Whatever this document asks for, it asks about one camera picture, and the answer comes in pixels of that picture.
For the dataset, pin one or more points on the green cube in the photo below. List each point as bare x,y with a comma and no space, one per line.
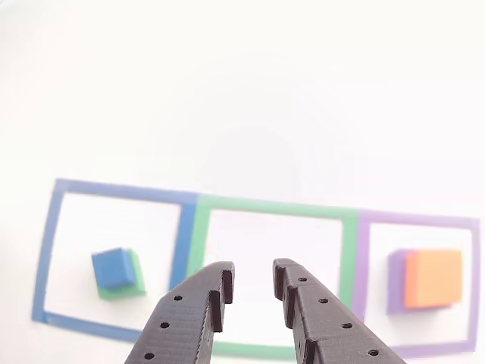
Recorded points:
138,280

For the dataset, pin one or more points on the small blue cube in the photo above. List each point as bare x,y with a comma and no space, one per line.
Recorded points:
111,267

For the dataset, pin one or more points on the green tape square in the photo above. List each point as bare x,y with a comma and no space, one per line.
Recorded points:
348,258

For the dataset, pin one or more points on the purple tape square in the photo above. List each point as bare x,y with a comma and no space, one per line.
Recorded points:
362,258

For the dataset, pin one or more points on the large purple cube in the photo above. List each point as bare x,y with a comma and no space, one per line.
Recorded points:
396,284

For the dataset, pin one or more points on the orange cube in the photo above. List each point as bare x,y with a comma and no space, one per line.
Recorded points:
433,278

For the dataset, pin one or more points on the blue tape square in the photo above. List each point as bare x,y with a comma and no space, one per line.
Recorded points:
45,246

